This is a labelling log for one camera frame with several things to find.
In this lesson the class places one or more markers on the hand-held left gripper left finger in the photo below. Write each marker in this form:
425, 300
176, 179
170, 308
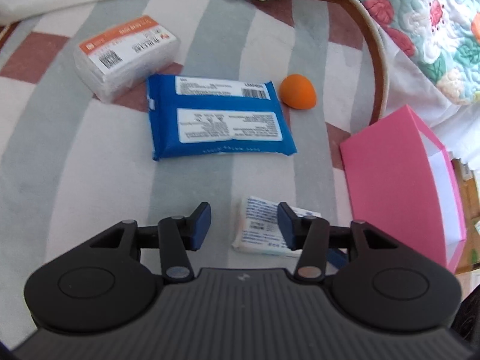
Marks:
200, 227

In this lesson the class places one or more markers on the clear box with orange label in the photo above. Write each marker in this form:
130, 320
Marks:
123, 56

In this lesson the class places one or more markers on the white tissue pack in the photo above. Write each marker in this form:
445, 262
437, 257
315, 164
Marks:
258, 228

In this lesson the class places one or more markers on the blue wet wipes pack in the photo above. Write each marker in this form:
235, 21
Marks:
221, 138

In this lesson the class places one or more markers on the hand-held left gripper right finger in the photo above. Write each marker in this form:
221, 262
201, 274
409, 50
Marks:
285, 227

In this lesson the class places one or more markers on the pink cardboard box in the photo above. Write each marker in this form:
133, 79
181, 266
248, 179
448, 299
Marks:
390, 180

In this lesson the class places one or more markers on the floral quilted bedspread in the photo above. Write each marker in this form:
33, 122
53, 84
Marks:
431, 15

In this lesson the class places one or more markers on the checked grey and red rug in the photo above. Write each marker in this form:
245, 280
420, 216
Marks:
93, 150

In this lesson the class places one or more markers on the orange makeup sponge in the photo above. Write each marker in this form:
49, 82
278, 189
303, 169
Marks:
297, 92

